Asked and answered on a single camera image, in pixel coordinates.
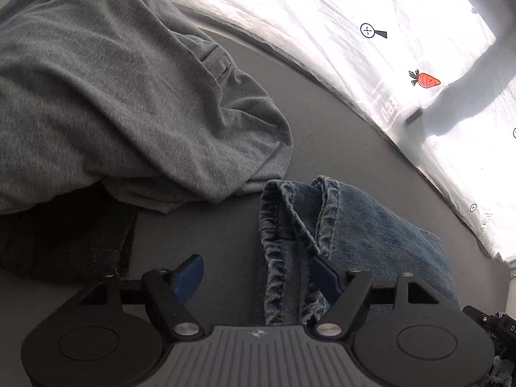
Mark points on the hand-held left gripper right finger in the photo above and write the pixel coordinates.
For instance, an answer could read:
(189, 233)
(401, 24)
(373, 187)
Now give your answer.
(325, 279)

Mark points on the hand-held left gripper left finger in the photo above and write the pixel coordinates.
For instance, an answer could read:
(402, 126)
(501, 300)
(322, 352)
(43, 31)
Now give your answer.
(188, 280)

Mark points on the blue denim jeans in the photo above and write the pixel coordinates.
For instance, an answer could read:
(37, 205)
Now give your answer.
(363, 234)

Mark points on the dark cloth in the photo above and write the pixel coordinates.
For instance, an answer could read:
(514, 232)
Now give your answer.
(68, 238)

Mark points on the grey t-shirt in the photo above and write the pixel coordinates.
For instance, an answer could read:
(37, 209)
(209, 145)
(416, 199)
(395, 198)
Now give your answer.
(121, 100)

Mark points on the white printed sheet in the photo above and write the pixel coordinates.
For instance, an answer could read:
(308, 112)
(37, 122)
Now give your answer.
(322, 8)

